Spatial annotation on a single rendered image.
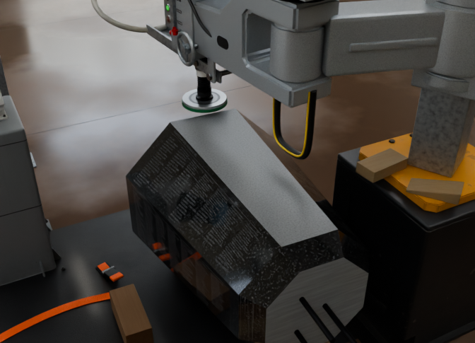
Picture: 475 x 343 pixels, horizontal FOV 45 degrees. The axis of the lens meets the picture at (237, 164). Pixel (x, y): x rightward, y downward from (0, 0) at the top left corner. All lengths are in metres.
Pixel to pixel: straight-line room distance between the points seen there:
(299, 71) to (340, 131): 2.35
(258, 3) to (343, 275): 0.99
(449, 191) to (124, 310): 1.49
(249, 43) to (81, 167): 2.07
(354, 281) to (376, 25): 0.90
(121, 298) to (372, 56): 1.56
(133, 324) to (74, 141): 1.98
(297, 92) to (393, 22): 0.40
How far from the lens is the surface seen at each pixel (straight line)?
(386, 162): 2.44
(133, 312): 2.72
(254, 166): 2.35
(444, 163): 2.48
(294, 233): 2.01
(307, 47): 2.00
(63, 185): 3.84
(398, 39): 2.13
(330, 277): 2.05
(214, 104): 2.71
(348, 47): 2.06
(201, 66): 2.60
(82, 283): 3.08
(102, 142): 4.25
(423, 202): 2.34
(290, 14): 1.93
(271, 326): 2.06
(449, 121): 2.40
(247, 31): 2.19
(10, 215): 2.95
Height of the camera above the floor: 2.09
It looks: 33 degrees down
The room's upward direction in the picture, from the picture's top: straight up
